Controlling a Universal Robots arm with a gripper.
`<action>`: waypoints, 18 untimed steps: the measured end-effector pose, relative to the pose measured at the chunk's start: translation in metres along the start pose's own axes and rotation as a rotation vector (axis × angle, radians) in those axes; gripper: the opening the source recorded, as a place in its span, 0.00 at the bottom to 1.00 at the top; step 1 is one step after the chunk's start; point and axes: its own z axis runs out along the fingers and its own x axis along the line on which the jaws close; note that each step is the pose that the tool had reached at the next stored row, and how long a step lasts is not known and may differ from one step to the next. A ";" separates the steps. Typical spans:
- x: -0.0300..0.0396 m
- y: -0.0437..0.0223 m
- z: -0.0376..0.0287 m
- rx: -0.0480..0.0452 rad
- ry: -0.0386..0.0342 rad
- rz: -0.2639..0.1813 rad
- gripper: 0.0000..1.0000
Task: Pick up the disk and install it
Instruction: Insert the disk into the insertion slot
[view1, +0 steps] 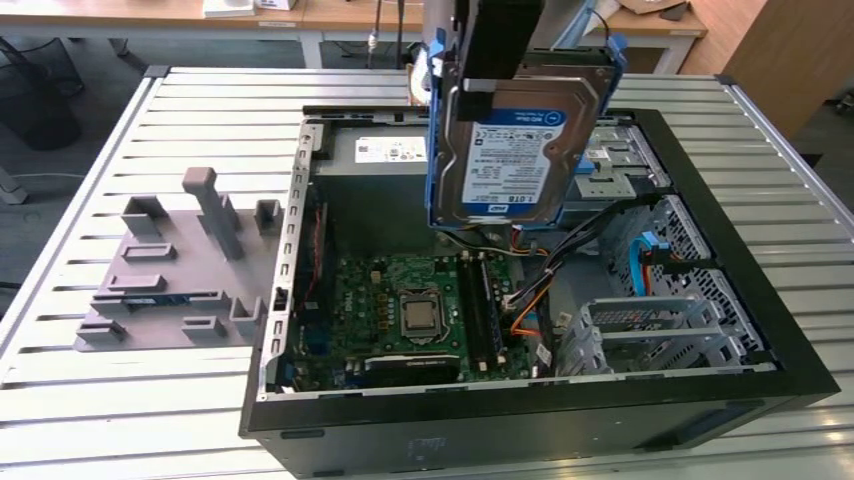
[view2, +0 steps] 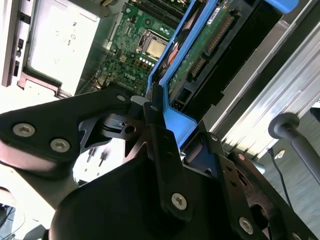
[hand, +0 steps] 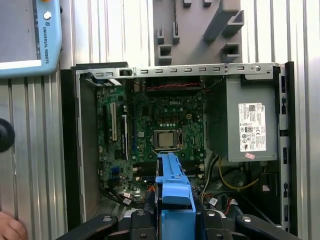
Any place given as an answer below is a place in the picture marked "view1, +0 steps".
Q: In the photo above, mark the silver CPU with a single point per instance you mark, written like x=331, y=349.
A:
x=423, y=316

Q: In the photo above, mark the hard disk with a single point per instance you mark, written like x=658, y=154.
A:
x=514, y=165

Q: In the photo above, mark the grey power supply unit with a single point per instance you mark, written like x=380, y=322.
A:
x=374, y=210

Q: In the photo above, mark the green motherboard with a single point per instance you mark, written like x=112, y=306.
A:
x=374, y=300

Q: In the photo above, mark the wooden desk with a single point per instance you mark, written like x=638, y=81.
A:
x=180, y=15

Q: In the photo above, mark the grey floor stand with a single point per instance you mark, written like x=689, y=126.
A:
x=9, y=192

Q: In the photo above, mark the CPU socket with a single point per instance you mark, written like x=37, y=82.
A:
x=403, y=315

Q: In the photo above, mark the black mesh bin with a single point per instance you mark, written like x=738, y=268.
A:
x=40, y=100

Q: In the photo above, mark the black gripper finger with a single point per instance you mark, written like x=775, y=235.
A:
x=496, y=40

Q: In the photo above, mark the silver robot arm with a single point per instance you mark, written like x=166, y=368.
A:
x=416, y=85

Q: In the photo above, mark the blue drive latch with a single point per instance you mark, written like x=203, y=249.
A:
x=587, y=165

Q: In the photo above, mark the wooden cabinet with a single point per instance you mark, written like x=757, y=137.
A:
x=767, y=50

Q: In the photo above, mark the small white box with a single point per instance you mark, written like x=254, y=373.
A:
x=276, y=5

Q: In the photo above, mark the large white box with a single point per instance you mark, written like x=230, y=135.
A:
x=227, y=9

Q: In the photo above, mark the black RAM slot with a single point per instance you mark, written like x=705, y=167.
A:
x=475, y=310
x=495, y=320

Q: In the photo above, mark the black graphics card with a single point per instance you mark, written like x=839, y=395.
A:
x=414, y=372

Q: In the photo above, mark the brown cardboard piece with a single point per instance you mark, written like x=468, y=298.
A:
x=657, y=7

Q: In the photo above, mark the black open PC case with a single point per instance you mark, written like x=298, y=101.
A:
x=534, y=430

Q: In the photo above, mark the grey parts rack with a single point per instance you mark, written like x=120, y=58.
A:
x=167, y=235

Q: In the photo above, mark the silver drive cage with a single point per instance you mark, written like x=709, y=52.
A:
x=614, y=190

